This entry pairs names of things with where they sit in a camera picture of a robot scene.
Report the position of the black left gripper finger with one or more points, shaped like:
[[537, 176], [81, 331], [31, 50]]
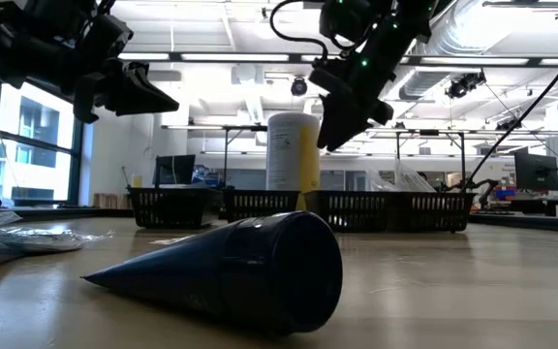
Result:
[[133, 103], [138, 80]]

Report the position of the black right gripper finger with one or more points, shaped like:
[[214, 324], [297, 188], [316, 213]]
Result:
[[330, 116], [351, 121]]

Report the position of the white puff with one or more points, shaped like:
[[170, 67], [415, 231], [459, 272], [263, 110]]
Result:
[[381, 183]]

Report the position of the printed white pouch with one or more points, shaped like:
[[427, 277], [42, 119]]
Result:
[[412, 181]]

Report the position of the black mesh item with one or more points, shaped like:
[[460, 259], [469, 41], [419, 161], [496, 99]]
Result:
[[51, 240]]

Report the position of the black monitor on arm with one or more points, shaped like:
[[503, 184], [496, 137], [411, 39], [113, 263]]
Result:
[[536, 172]]

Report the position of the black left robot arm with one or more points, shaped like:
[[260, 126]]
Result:
[[17, 29]]

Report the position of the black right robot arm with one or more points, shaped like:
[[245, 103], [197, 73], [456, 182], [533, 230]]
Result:
[[405, 19]]

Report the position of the black ceiling spotlight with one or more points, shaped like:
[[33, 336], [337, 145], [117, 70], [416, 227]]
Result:
[[299, 87], [463, 86]]

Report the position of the white yellow wipes canister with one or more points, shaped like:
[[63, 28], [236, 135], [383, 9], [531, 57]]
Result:
[[291, 155]]

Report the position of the black computer monitor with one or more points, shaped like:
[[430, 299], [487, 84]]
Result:
[[175, 169]]

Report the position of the small yellow container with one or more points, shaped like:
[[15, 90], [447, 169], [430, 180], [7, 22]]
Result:
[[136, 181]]

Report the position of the black slotted plastic basket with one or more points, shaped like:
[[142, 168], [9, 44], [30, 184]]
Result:
[[347, 211], [434, 211], [259, 206], [172, 208]]

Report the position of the person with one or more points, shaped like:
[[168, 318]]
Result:
[[423, 176]]

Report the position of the black framed workbench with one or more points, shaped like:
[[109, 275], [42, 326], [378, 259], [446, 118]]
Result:
[[240, 128]]

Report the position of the dark background desk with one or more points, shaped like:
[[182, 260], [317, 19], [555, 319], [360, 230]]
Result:
[[540, 206]]

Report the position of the black overhead light rail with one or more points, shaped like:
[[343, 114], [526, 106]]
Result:
[[175, 56]]

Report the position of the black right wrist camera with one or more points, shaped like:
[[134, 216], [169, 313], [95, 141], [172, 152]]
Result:
[[344, 22]]

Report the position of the silver ventilation duct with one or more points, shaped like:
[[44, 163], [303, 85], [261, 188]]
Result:
[[453, 29]]

